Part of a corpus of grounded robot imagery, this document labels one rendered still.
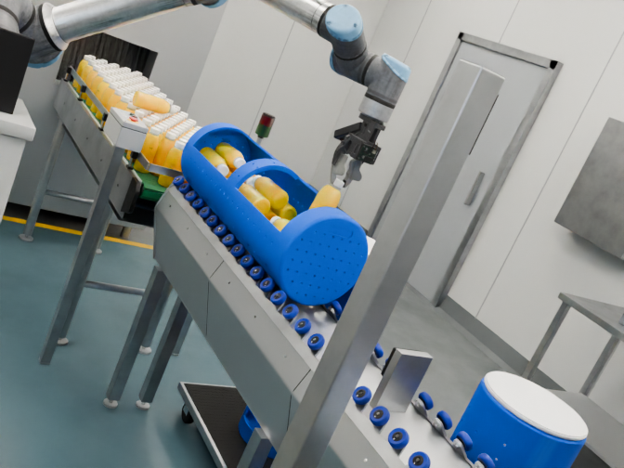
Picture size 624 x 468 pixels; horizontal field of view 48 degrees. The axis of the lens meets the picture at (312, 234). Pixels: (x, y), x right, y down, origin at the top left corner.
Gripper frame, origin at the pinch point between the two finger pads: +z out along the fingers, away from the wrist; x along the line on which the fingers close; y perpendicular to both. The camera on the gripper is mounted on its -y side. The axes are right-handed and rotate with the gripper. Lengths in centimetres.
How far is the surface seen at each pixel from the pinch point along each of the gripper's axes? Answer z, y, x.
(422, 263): 104, -275, 321
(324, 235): 13.5, 10.7, -4.2
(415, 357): 22, 57, 0
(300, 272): 25.6, 11.0, -6.6
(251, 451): 73, 28, -8
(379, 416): 33, 64, -11
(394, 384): 30, 57, -3
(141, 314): 88, -69, -8
